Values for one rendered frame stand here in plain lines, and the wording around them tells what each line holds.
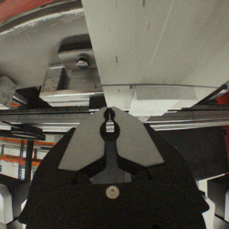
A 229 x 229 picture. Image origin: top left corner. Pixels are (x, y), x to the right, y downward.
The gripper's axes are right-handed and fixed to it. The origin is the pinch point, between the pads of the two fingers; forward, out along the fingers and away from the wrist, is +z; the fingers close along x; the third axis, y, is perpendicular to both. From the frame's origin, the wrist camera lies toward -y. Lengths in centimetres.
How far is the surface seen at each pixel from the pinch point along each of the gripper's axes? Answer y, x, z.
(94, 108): 4.6, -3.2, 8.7
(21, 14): -17.9, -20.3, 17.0
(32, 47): -8.8, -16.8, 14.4
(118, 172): 60, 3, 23
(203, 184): 520, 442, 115
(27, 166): 81, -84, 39
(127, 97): 0.7, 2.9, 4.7
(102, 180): 63, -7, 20
